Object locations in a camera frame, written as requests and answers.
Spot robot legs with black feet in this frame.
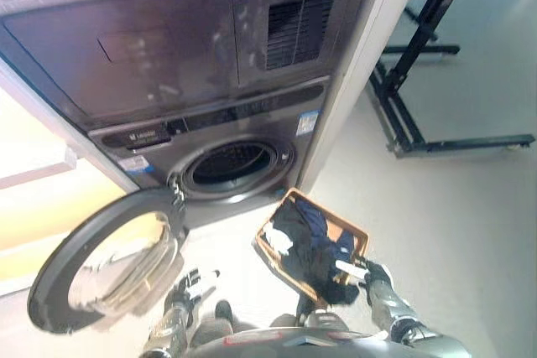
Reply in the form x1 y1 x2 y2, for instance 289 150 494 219
190 297 349 345

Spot brown rectangular laundry basket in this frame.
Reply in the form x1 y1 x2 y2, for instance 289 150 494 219
253 187 371 307

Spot grey robot torso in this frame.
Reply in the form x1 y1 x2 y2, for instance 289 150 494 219
138 326 483 358

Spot dark grey washer dryer tower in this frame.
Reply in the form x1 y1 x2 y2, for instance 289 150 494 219
0 0 387 231

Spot round washing machine door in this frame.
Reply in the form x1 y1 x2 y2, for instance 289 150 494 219
26 186 190 335

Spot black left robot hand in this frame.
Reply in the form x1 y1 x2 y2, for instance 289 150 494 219
176 267 221 302

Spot blue energy label sticker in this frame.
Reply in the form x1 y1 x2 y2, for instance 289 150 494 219
296 109 320 137

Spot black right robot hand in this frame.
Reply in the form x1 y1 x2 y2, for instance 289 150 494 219
334 258 396 294

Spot blue white label sticker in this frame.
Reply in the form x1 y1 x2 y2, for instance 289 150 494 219
117 154 154 175

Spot black metal wheeled rack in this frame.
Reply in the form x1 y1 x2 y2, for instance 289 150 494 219
368 0 536 160

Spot white cabinet side panel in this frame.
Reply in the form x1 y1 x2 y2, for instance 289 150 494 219
296 0 433 198

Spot white cloth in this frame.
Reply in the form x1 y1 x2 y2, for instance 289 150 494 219
265 223 295 257

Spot dark navy clothes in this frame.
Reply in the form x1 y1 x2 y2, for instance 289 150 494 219
271 199 362 307

